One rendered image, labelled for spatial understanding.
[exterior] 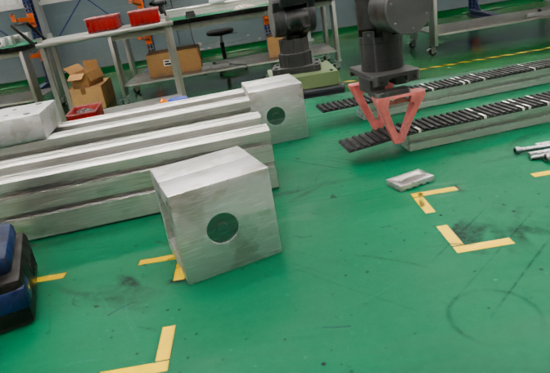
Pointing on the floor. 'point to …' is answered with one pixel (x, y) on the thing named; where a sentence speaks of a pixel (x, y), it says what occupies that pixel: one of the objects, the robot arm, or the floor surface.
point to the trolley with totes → (145, 19)
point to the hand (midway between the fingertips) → (387, 130)
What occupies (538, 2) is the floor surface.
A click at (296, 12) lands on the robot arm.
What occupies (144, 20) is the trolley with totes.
